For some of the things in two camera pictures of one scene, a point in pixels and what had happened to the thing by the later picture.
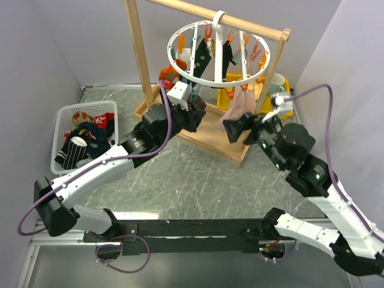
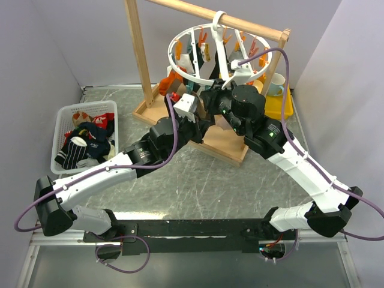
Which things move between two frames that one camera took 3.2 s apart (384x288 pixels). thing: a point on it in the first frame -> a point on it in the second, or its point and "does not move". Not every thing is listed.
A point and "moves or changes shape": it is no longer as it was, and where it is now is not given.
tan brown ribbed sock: x=197 y=108 moves or changes shape
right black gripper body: x=264 y=130 -> x=224 y=96
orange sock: x=170 y=68 -> x=165 y=82
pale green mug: x=278 y=81 does not move
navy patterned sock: x=99 y=134 does not move
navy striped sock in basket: x=70 y=156 does not move
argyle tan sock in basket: x=80 y=117 does not move
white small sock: x=185 y=56 -> x=185 y=62
